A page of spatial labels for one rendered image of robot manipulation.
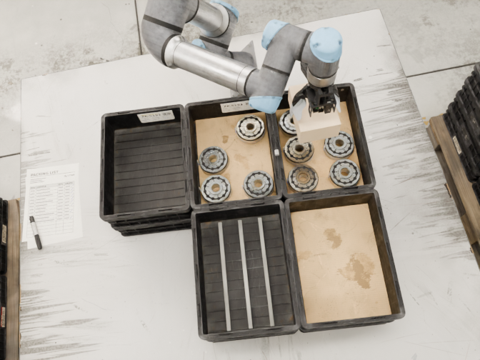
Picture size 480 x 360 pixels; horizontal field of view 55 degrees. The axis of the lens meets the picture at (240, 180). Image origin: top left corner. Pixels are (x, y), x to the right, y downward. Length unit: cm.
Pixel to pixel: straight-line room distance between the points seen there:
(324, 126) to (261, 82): 30
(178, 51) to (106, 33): 194
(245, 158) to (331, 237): 41
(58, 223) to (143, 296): 44
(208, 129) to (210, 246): 44
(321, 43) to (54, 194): 122
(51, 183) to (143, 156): 42
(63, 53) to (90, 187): 151
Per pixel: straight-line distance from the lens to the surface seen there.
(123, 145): 175
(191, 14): 142
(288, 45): 114
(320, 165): 163
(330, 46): 110
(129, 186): 168
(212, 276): 153
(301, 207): 153
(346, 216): 157
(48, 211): 191
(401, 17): 316
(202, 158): 162
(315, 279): 151
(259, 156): 164
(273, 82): 114
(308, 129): 136
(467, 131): 243
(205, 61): 125
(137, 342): 169
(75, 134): 200
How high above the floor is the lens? 232
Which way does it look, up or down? 68 degrees down
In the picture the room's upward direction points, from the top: 12 degrees counter-clockwise
